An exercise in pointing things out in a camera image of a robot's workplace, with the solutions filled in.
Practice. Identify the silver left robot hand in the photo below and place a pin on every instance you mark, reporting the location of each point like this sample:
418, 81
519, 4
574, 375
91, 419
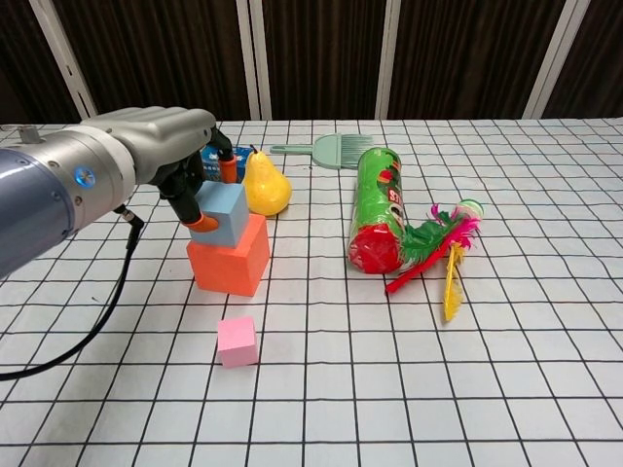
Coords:
165, 141

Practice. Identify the light blue foam cube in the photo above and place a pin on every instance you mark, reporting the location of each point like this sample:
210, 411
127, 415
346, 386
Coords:
226, 214

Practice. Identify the small pink foam cube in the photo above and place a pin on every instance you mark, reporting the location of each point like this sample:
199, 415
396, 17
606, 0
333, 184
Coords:
236, 340

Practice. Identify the orange foam cube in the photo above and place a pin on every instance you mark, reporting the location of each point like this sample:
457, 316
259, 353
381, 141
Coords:
229, 267

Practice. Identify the blue cookie box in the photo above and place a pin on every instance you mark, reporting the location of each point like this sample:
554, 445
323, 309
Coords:
242, 163

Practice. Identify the dark pleated screen fabric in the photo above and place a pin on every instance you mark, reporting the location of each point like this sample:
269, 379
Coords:
170, 58

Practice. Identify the yellow toy pear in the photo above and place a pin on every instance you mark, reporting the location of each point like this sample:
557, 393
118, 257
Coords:
265, 190

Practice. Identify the green plastic dustpan comb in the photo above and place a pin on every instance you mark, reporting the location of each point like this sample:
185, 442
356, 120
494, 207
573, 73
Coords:
331, 153

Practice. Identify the green chips can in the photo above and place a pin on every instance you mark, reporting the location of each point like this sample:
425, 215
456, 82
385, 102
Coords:
377, 204

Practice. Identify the colourful feather shuttlecock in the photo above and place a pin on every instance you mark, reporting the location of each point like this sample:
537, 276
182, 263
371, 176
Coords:
428, 233

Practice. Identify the white black-grid tablecloth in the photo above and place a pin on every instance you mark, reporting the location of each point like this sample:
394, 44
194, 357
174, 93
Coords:
438, 389

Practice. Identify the white screen frame post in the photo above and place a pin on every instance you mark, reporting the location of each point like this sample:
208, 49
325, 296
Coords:
391, 58
63, 53
254, 58
552, 63

